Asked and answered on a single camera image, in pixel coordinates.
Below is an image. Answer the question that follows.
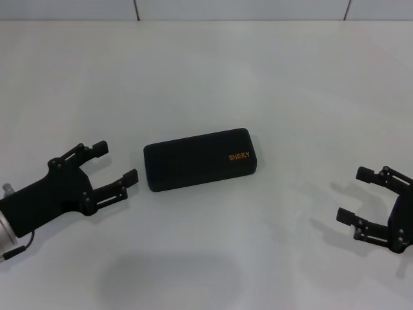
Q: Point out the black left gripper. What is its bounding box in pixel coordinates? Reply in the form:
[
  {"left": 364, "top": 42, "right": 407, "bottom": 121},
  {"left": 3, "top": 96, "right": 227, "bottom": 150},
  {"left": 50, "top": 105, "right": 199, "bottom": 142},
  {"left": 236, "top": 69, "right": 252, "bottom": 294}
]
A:
[{"left": 0, "top": 140, "right": 139, "bottom": 239}]

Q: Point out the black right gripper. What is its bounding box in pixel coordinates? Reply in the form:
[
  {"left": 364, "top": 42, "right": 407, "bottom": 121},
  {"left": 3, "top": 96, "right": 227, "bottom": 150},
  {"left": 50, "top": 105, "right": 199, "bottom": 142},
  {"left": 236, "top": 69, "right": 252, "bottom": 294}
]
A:
[{"left": 335, "top": 165, "right": 413, "bottom": 255}]

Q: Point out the black glasses case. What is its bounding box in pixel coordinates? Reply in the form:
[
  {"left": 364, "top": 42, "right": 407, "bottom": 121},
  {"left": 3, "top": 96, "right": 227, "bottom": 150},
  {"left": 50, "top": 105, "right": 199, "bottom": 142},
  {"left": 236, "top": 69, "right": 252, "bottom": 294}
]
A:
[{"left": 143, "top": 127, "right": 258, "bottom": 193}]

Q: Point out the left gripper cable with plug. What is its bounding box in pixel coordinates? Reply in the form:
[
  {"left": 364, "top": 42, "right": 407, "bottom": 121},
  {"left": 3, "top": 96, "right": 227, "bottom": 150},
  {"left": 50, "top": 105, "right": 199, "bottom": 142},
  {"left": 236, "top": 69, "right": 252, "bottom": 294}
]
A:
[{"left": 0, "top": 231, "right": 36, "bottom": 261}]

